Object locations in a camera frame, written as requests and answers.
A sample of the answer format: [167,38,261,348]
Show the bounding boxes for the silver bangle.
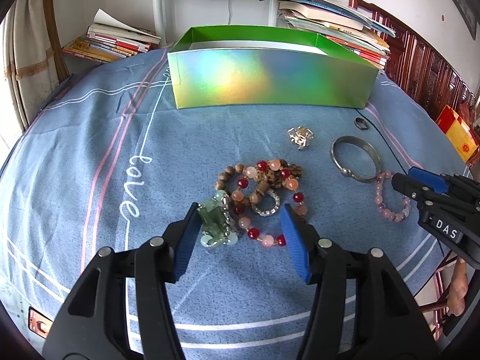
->
[329,136,383,184]

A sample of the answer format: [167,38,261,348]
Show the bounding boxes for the green jade charm bracelet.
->
[197,189,239,249]

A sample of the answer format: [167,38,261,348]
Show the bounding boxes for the gold crystal brooch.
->
[287,126,314,150]

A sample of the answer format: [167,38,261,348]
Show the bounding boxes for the red and pink bead bracelet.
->
[230,158,309,248]

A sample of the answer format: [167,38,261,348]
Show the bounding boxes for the person's right hand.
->
[448,258,468,316]

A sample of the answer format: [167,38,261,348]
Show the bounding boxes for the yellow red bag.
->
[435,105,479,167]

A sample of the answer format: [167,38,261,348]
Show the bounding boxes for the red wooden headboard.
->
[349,0,475,126]

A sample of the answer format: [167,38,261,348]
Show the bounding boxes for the blue striped bedsheet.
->
[1,50,472,359]

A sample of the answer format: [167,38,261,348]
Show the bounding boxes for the right stack of books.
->
[260,0,396,70]

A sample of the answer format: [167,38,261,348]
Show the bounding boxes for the stack of books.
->
[62,9,161,63]
[260,0,396,70]

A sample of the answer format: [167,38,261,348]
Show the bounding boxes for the green holographic box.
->
[168,25,378,109]

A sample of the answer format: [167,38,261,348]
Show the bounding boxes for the beige curtain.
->
[1,0,69,131]

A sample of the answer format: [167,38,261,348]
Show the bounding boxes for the left stack of books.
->
[62,9,161,63]

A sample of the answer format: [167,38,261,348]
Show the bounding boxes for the black cable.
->
[355,109,413,175]

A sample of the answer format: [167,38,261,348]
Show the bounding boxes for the silver rhinestone ring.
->
[250,188,282,218]

